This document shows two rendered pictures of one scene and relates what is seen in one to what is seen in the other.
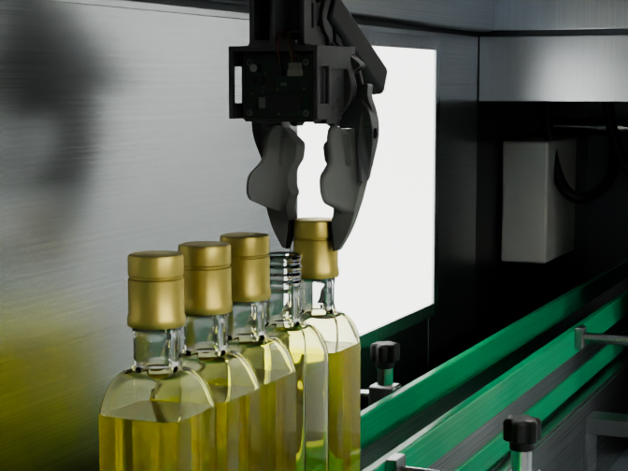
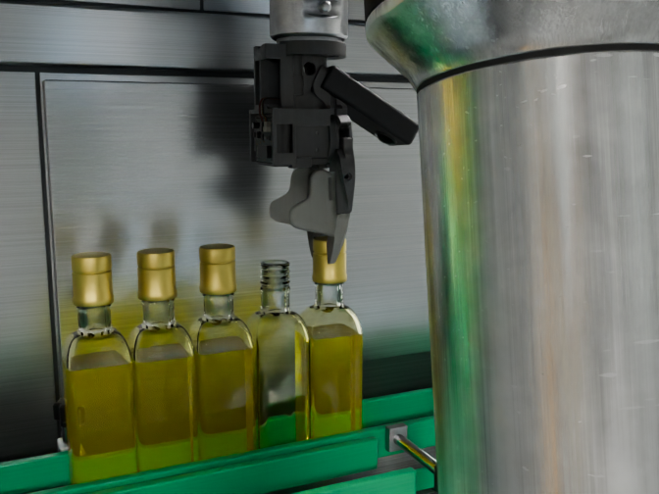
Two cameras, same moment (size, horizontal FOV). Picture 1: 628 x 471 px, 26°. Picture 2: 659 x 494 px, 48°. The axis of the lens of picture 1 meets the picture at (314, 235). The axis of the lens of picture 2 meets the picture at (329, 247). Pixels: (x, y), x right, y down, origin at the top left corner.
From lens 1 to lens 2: 0.68 m
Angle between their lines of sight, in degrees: 41
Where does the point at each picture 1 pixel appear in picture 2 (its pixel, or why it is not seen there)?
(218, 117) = not seen: hidden behind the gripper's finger
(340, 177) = (320, 209)
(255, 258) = (211, 264)
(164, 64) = not seen: hidden behind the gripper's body
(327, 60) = (289, 120)
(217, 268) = (149, 269)
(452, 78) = not seen: outside the picture
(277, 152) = (304, 187)
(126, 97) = (225, 145)
